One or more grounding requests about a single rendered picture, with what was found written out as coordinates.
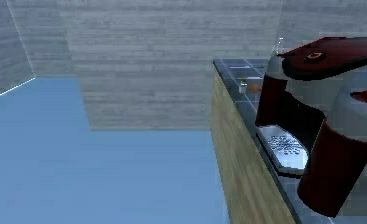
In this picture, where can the small white and green dispenser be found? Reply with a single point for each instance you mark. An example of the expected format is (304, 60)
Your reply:
(243, 86)

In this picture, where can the grey flat knife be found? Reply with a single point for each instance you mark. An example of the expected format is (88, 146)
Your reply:
(239, 67)

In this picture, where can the wooden counter with tiled top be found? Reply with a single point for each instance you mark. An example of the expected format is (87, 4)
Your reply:
(239, 160)

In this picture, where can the orange round fruit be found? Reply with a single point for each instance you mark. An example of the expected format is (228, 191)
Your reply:
(254, 87)

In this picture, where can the clear glass bottle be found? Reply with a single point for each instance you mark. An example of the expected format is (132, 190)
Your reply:
(278, 46)

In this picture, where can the red and grey coffee machine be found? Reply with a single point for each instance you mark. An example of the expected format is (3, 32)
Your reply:
(327, 110)

